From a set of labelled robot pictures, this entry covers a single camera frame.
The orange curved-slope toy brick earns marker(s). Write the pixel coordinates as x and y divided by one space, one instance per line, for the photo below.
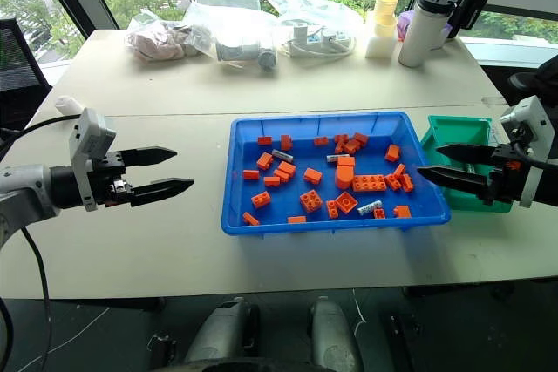
344 175

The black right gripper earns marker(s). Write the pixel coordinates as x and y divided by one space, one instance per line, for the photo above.
505 181

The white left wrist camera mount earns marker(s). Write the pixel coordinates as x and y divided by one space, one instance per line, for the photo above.
89 132

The grey rounded robot leg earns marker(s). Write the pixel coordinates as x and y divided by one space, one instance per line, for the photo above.
333 333
222 328

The purple plastic item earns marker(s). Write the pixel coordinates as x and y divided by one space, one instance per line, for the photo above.
403 25

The white thermos with black lid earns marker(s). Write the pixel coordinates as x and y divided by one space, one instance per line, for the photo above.
420 36

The blue plastic tray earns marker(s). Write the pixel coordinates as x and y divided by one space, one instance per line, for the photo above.
331 226

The black rounded object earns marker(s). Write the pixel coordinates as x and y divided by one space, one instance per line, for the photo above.
538 80

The white device with grey cylinder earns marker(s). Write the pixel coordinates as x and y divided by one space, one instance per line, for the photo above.
244 52

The black mesh office chair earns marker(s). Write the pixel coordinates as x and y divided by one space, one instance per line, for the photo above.
17 71

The clear bag with power strip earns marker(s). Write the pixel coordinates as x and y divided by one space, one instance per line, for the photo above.
314 10

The clear bag with white device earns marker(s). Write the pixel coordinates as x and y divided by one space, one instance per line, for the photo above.
226 23

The small white plastic piece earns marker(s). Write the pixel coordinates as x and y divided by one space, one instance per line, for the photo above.
67 103

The orange 2x2 toy brick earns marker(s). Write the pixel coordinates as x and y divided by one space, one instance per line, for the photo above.
311 201

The small orange building block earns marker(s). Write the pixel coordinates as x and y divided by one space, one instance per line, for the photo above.
392 153
399 170
332 209
392 182
297 219
250 174
402 211
264 161
379 213
351 147
260 200
321 141
360 138
339 149
287 167
313 175
407 183
264 141
341 138
271 181
281 175
250 218
286 143

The black table foot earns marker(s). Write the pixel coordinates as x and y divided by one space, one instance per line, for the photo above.
162 348
403 337

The orange 2x4 studded plate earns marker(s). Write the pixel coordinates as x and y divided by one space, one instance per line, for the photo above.
369 183

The white power strip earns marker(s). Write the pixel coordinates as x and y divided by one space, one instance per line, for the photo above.
318 41

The green plastic tray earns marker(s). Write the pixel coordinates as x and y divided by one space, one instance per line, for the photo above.
457 132

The clear bag with brown items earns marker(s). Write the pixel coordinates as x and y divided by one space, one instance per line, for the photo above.
157 41

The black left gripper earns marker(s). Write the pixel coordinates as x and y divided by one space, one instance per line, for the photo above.
108 168

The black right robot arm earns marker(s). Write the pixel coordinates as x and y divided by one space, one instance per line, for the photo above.
547 184

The pale yellow plastic cup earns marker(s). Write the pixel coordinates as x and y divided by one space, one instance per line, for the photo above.
387 4
385 27

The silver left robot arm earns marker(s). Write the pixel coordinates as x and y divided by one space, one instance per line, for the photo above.
26 189

